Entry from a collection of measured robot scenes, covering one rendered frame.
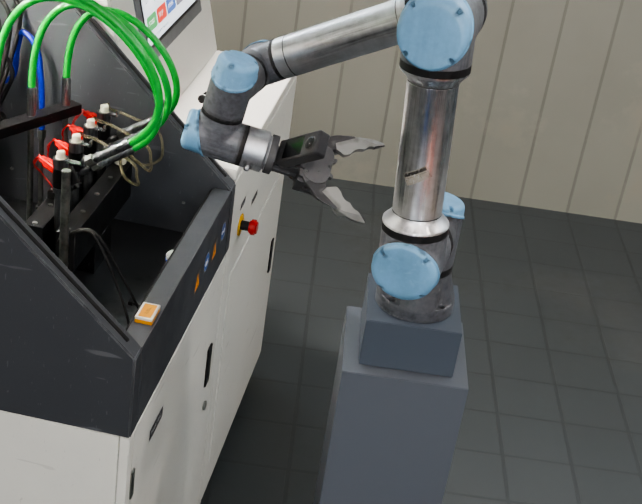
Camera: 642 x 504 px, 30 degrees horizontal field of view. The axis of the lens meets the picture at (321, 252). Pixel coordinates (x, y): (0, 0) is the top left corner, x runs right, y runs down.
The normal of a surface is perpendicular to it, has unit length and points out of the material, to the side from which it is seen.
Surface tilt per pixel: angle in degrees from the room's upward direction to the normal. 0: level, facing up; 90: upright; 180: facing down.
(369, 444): 90
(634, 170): 90
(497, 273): 0
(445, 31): 82
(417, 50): 82
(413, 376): 0
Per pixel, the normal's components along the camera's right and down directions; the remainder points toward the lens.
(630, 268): 0.13, -0.87
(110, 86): -0.17, 0.46
